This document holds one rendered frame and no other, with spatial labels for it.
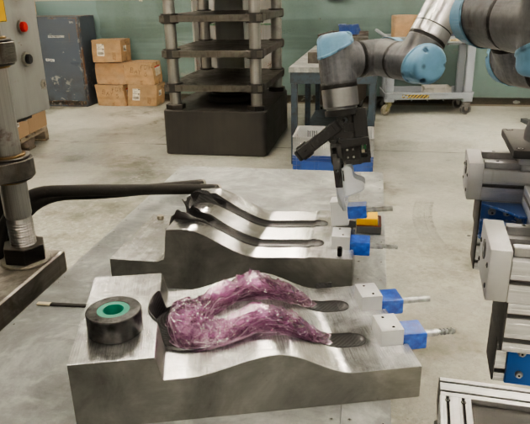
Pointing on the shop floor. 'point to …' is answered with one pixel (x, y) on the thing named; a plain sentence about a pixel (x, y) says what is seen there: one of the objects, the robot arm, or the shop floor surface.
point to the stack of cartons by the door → (125, 76)
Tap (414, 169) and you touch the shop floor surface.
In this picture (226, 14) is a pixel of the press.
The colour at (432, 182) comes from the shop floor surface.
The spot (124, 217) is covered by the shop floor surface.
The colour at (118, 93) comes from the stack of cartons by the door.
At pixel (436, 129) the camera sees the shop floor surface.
